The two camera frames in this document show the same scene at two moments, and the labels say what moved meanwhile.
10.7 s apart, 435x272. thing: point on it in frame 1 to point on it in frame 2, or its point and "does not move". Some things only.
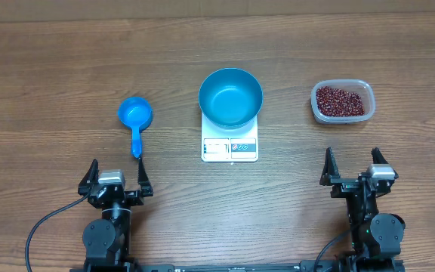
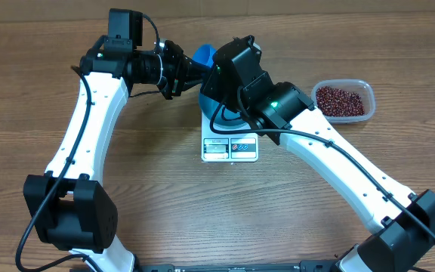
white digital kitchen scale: [236, 145] does not move
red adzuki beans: [334, 102] does not move
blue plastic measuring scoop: [136, 112] to [204, 54]
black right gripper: [343, 185] to [214, 88]
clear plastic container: [342, 101] does not move
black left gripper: [91, 176] to [183, 68]
